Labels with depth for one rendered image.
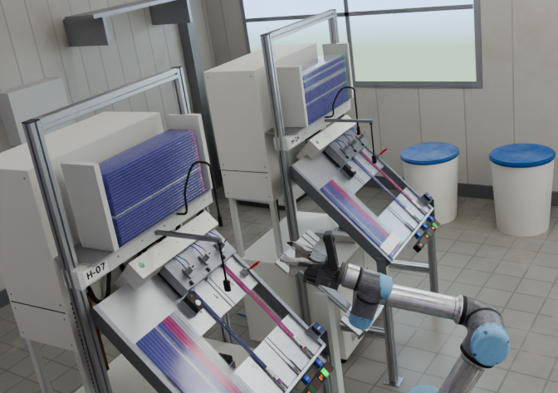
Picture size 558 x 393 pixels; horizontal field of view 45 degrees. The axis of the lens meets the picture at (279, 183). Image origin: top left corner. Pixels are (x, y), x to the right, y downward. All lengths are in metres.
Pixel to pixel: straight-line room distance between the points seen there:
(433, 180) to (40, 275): 3.51
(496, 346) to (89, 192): 1.40
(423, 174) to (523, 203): 0.77
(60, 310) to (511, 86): 4.08
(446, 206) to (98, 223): 3.61
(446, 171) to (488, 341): 3.33
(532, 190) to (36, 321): 3.62
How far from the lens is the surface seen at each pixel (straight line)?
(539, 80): 5.60
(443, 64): 5.78
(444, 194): 5.47
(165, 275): 2.63
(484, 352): 2.19
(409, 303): 2.27
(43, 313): 2.70
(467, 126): 5.87
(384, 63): 5.99
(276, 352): 2.74
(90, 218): 2.42
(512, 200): 5.23
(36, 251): 2.54
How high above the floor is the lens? 2.33
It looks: 20 degrees down
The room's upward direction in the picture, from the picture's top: 8 degrees counter-clockwise
